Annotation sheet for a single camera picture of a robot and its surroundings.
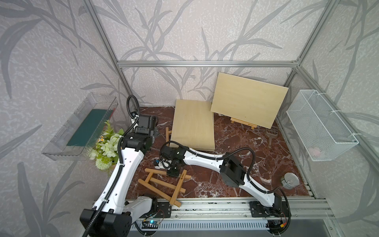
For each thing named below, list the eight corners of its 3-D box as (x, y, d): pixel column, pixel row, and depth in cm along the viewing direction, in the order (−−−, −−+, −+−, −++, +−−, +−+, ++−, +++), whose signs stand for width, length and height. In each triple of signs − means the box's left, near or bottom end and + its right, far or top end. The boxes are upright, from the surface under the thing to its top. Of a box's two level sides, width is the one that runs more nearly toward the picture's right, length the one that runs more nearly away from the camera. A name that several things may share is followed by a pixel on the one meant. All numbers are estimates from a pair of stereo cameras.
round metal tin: (282, 189, 82) (287, 186, 77) (277, 176, 87) (282, 172, 82) (295, 189, 82) (301, 186, 77) (290, 176, 87) (295, 172, 82)
